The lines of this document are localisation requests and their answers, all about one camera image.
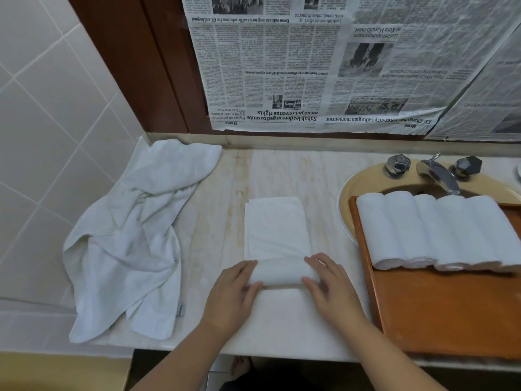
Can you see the small newspaper sheet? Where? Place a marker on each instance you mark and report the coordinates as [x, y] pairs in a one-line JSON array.
[[488, 109]]

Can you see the brown wooden tray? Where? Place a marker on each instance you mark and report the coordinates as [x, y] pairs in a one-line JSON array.
[[447, 313]]

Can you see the chrome faucet spout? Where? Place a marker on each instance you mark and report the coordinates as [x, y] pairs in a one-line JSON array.
[[441, 175]]

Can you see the dark brown wooden frame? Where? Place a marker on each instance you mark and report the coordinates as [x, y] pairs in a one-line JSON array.
[[134, 56]]

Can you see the person's left forearm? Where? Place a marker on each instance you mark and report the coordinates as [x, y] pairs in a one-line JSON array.
[[191, 362]]

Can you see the person's left thumb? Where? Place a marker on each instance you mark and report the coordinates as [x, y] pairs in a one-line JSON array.
[[254, 289]]

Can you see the beige sink basin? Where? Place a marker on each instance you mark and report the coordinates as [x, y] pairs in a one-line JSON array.
[[362, 183]]

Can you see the large newspaper sheet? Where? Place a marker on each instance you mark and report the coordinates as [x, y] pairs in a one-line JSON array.
[[309, 61]]

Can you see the chrome faucet knob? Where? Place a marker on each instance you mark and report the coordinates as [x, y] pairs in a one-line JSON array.
[[468, 166], [397, 164]]

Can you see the person's right thumb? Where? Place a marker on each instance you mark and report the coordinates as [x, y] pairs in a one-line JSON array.
[[310, 285]]

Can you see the person's right forearm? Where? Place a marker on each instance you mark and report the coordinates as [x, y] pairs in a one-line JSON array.
[[386, 358]]

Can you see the person's right hand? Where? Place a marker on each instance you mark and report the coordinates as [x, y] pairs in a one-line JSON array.
[[336, 297]]

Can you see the crumpled white towel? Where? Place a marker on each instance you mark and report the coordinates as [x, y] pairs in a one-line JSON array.
[[130, 240]]

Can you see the white towel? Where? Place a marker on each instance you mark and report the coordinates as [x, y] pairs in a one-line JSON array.
[[464, 232], [407, 228], [276, 232], [435, 232], [374, 223], [496, 228], [130, 240]]

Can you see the person's foot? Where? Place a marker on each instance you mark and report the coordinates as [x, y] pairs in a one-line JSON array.
[[241, 367]]

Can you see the person's left hand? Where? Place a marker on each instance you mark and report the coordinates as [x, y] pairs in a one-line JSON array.
[[228, 301]]

